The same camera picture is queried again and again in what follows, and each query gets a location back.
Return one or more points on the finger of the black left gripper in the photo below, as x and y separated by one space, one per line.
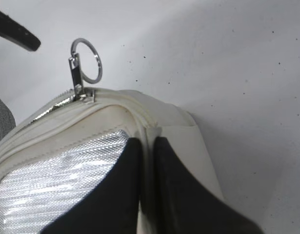
17 34

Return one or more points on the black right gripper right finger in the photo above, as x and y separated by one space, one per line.
173 201

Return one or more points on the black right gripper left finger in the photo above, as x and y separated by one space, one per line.
112 207

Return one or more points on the white zippered fabric bag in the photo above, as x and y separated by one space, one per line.
58 155

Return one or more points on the metal zipper pull with ring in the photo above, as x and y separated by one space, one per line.
78 76

